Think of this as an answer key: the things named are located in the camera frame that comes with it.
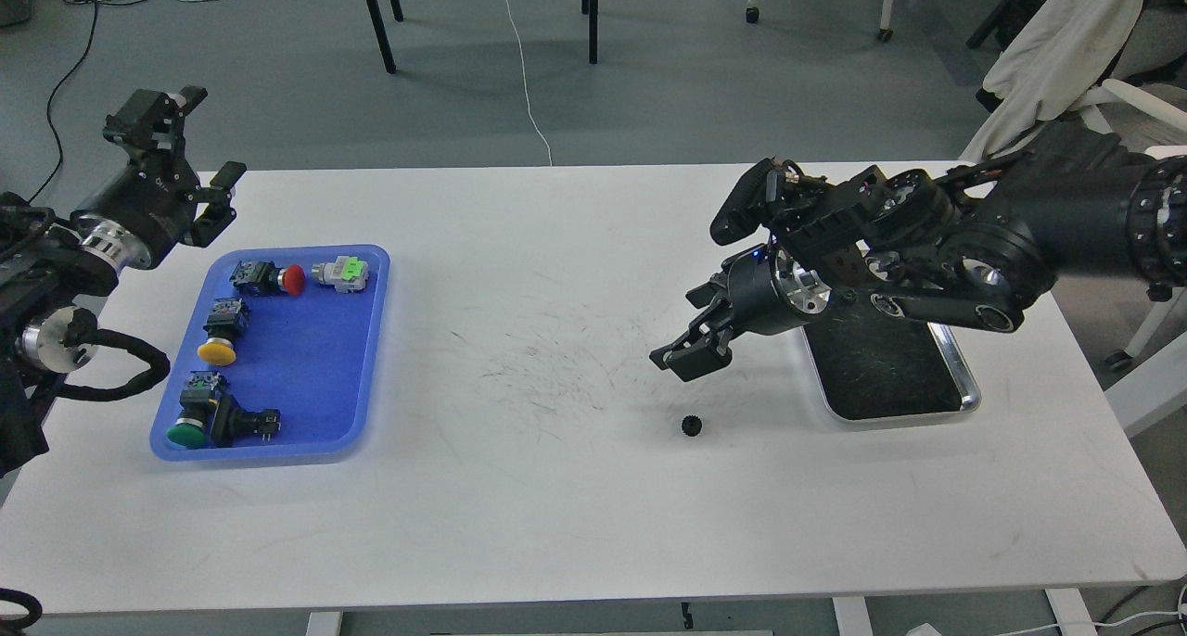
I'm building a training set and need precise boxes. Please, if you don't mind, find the black cable on floor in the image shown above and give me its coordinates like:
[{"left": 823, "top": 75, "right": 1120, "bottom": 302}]
[{"left": 0, "top": 0, "right": 186, "bottom": 210}]

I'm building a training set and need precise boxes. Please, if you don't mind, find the red push button switch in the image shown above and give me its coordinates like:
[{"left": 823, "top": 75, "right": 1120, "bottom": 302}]
[{"left": 228, "top": 260, "right": 306, "bottom": 297}]

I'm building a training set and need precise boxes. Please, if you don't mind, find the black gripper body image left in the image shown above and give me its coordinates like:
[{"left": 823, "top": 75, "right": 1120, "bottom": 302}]
[{"left": 70, "top": 145, "right": 211, "bottom": 271}]

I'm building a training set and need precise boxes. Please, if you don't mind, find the black switch module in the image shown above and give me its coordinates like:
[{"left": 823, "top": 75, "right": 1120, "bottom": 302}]
[{"left": 209, "top": 395, "right": 281, "bottom": 449}]

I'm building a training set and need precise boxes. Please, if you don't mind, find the blue plastic tray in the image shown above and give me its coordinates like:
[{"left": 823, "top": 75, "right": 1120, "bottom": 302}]
[{"left": 150, "top": 244, "right": 391, "bottom": 463}]

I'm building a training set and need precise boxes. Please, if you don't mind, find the yellow push button switch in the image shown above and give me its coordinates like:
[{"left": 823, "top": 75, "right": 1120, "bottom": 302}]
[{"left": 197, "top": 298, "right": 250, "bottom": 367}]

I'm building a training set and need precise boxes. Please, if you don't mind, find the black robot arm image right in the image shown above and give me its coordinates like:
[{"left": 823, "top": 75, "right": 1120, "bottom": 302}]
[{"left": 649, "top": 123, "right": 1186, "bottom": 382}]

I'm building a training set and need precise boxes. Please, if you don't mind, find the white chair with beige cloth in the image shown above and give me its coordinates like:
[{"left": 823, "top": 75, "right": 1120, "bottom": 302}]
[{"left": 961, "top": 0, "right": 1186, "bottom": 163}]

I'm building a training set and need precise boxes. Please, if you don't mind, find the small black gear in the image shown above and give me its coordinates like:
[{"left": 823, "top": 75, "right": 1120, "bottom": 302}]
[{"left": 680, "top": 415, "right": 703, "bottom": 438}]

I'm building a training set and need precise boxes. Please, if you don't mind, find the green push button switch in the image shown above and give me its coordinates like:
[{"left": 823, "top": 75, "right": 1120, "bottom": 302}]
[{"left": 165, "top": 370, "right": 226, "bottom": 450}]

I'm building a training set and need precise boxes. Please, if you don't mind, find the black table legs background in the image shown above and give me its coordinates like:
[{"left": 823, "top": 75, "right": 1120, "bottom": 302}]
[{"left": 364, "top": 0, "right": 599, "bottom": 75}]

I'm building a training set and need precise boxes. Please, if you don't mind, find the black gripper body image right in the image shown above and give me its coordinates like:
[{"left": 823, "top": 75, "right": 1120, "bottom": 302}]
[{"left": 723, "top": 247, "right": 855, "bottom": 336}]

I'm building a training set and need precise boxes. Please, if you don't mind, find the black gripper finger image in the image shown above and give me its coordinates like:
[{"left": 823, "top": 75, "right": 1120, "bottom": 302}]
[
  {"left": 685, "top": 275, "right": 736, "bottom": 322},
  {"left": 649, "top": 312, "right": 737, "bottom": 382},
  {"left": 102, "top": 85, "right": 209, "bottom": 163},
  {"left": 185, "top": 161, "right": 249, "bottom": 248}
]

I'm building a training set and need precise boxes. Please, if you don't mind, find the silver metal tray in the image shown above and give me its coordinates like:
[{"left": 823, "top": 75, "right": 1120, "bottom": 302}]
[{"left": 801, "top": 305, "right": 983, "bottom": 430}]

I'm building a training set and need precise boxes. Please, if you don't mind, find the green grey connector switch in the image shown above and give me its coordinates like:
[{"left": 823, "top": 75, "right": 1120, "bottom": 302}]
[{"left": 311, "top": 255, "right": 370, "bottom": 294}]

